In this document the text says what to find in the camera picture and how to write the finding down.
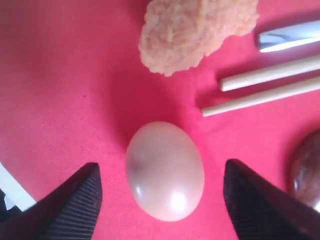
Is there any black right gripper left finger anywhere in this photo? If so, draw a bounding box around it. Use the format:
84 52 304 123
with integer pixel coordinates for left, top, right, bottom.
0 162 103 240

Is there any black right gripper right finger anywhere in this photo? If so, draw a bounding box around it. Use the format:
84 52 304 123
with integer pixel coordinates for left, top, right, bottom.
223 159 320 240

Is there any brown egg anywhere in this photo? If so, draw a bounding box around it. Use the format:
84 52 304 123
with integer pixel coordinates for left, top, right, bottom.
125 121 205 222

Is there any orange fried nugget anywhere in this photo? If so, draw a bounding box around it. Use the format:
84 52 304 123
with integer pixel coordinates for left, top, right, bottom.
138 0 259 77

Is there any dark wooden spoon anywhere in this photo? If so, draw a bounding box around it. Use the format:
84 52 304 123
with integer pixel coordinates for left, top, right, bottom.
290 129 320 212

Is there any red cloth placemat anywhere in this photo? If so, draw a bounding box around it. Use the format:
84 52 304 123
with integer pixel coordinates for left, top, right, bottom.
0 0 320 240

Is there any right wooden chopstick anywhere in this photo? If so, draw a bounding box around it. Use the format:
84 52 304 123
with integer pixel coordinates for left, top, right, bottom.
201 76 320 117

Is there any wooden chopstick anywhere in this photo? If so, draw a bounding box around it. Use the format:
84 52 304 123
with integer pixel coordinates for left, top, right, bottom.
201 76 320 117
220 55 320 92

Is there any left wooden chopstick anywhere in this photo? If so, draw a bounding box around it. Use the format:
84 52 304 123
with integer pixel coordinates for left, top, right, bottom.
220 55 320 92

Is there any silver table knife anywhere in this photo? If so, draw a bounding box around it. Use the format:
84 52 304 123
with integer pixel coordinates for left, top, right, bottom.
258 20 320 53

